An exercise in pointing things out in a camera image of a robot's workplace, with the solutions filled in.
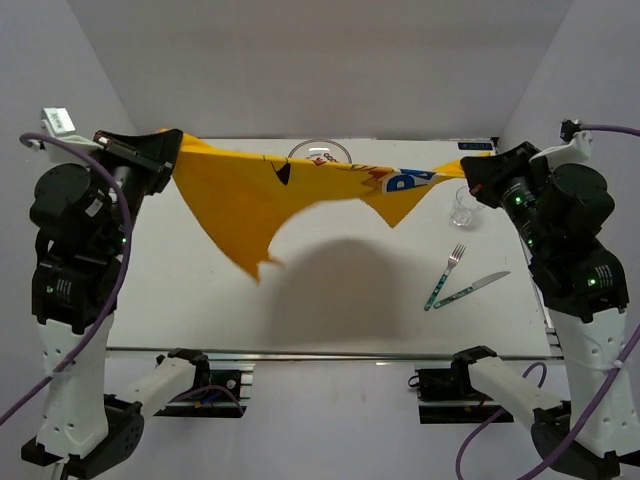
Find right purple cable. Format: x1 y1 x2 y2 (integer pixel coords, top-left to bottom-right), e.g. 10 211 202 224
455 122 640 480

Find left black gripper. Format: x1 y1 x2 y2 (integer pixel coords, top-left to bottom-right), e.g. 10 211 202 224
87 127 182 251

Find knife with teal handle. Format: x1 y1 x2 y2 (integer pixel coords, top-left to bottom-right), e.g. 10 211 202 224
434 271 511 309

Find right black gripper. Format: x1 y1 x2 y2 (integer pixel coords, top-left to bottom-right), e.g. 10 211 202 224
460 140 553 252

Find clear drinking glass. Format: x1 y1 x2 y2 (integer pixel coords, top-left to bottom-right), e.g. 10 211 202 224
450 186 484 228

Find round patterned plate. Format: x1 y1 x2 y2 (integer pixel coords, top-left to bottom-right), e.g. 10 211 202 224
288 139 352 164

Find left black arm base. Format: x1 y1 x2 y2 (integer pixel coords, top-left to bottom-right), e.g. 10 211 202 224
157 361 254 419

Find yellow Pikachu cloth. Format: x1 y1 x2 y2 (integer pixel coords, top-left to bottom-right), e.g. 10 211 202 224
172 135 465 280

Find right blue table label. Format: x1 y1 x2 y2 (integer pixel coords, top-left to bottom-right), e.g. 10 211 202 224
457 141 494 151

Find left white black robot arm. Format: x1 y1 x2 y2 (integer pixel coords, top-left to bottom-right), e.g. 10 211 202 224
21 129 212 479

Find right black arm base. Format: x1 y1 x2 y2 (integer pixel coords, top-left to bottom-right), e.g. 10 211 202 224
407 368 500 425

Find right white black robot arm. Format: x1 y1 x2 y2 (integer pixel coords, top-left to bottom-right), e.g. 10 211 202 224
451 143 639 479

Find fork with teal handle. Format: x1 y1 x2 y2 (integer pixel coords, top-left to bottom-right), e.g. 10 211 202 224
424 244 466 311

